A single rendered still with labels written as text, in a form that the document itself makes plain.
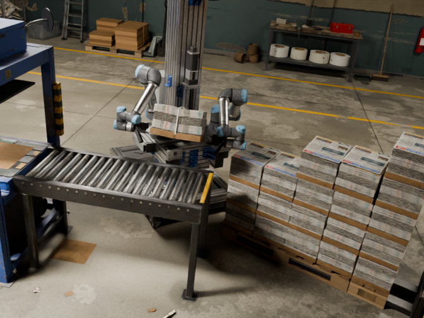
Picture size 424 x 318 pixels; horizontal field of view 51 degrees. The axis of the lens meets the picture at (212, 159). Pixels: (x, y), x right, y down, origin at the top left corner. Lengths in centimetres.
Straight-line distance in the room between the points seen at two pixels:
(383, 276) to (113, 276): 205
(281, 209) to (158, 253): 109
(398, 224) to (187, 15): 227
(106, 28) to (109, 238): 661
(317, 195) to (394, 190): 55
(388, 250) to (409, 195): 47
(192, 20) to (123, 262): 206
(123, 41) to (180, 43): 570
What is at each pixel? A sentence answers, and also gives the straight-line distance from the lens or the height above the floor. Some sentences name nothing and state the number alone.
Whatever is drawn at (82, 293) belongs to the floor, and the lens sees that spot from 351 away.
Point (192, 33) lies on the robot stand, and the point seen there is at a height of 167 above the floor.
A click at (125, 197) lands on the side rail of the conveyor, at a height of 80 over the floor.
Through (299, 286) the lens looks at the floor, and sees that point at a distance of 372.
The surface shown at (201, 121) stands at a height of 121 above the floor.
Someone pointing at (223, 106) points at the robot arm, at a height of 123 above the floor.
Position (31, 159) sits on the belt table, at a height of 80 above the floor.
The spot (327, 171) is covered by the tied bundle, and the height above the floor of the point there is 96.
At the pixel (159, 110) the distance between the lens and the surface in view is 327.
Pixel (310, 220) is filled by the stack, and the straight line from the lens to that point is 355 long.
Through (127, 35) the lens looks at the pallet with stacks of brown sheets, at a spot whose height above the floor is 43.
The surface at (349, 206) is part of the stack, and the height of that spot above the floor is 75.
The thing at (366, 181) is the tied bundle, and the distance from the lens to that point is 328.
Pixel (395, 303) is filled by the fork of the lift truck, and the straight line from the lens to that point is 378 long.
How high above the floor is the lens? 244
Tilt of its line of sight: 27 degrees down
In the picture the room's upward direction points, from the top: 6 degrees clockwise
